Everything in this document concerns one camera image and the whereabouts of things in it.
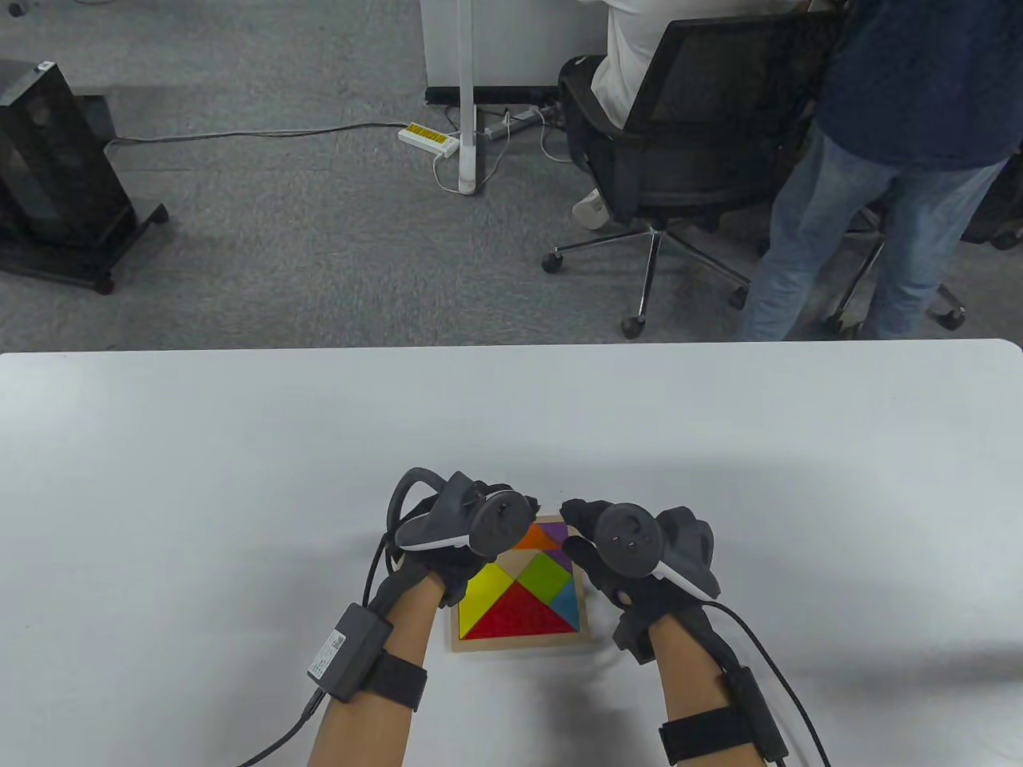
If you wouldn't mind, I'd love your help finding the person's right hand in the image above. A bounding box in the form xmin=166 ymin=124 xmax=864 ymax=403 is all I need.
xmin=559 ymin=499 xmax=752 ymax=680

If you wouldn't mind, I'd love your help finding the person's left hand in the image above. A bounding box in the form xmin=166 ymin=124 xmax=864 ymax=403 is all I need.
xmin=372 ymin=479 xmax=544 ymax=618

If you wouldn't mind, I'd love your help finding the yellow triangle tangram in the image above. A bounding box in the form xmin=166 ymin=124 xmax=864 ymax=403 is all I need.
xmin=457 ymin=562 xmax=516 ymax=640

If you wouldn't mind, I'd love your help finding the wooden square tray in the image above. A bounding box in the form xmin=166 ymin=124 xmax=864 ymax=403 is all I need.
xmin=449 ymin=515 xmax=594 ymax=652

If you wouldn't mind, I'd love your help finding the red triangle tangram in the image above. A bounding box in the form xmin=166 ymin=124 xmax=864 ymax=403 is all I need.
xmin=464 ymin=581 xmax=578 ymax=640

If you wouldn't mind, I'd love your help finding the green square tangram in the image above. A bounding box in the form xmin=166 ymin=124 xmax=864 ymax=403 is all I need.
xmin=518 ymin=554 xmax=574 ymax=608

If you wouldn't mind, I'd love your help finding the person's left forearm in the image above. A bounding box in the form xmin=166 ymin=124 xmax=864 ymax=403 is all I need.
xmin=308 ymin=571 xmax=447 ymax=767

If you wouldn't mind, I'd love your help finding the person's right forearm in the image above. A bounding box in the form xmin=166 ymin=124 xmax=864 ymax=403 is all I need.
xmin=649 ymin=615 xmax=768 ymax=767

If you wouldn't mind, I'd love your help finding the grey right hand controller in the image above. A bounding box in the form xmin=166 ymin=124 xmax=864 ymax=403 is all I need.
xmin=591 ymin=502 xmax=720 ymax=600

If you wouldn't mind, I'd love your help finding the grey hand controller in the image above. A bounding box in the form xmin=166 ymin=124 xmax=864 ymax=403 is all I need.
xmin=591 ymin=502 xmax=720 ymax=600
xmin=388 ymin=467 xmax=532 ymax=558

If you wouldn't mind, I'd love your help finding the grey left hand controller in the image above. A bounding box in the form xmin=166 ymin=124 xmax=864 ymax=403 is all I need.
xmin=388 ymin=467 xmax=532 ymax=558

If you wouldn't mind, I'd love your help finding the black left wrist sensor box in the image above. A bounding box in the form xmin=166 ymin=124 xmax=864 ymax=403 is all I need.
xmin=306 ymin=603 xmax=428 ymax=712

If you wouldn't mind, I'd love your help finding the black wrist sensor box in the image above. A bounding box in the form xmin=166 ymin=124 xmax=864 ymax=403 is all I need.
xmin=306 ymin=603 xmax=428 ymax=712
xmin=659 ymin=665 xmax=790 ymax=766

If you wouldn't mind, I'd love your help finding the black right wrist sensor box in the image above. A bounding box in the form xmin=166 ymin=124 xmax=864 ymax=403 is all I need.
xmin=659 ymin=665 xmax=790 ymax=766

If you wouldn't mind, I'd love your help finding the white and yellow power strip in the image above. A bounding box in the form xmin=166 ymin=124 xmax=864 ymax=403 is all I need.
xmin=398 ymin=121 xmax=461 ymax=157

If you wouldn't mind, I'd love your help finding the black mesh office chair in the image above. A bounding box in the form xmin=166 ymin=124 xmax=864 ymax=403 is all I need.
xmin=542 ymin=12 xmax=848 ymax=340
xmin=755 ymin=152 xmax=1023 ymax=336

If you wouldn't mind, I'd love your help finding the grey power strip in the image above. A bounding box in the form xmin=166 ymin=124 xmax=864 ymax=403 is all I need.
xmin=482 ymin=106 xmax=552 ymax=141

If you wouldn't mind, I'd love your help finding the black desk crossbar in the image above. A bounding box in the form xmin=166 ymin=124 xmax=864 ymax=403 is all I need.
xmin=425 ymin=85 xmax=562 ymax=105

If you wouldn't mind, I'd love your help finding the black wheeled cart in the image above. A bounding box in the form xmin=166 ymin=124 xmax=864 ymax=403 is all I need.
xmin=0 ymin=204 xmax=170 ymax=296

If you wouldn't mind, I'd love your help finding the white desk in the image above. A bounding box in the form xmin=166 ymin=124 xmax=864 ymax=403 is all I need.
xmin=420 ymin=0 xmax=616 ymax=197

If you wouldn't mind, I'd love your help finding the black computer tower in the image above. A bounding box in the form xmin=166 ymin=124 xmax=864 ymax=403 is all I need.
xmin=0 ymin=60 xmax=135 ymax=244

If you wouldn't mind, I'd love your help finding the black right glove cable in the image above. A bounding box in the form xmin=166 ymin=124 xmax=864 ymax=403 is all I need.
xmin=707 ymin=601 xmax=832 ymax=767

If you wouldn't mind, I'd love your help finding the black glove cable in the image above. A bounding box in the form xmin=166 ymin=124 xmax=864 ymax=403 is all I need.
xmin=707 ymin=601 xmax=832 ymax=767
xmin=232 ymin=531 xmax=400 ymax=767

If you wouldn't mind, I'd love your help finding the black left glove cable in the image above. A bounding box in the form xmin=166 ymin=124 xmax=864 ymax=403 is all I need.
xmin=232 ymin=531 xmax=400 ymax=767

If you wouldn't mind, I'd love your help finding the white floor cable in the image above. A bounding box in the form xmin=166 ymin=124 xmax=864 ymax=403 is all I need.
xmin=433 ymin=104 xmax=576 ymax=194

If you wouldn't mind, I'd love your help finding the grey floor cable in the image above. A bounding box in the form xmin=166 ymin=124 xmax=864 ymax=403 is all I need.
xmin=106 ymin=121 xmax=410 ymax=148

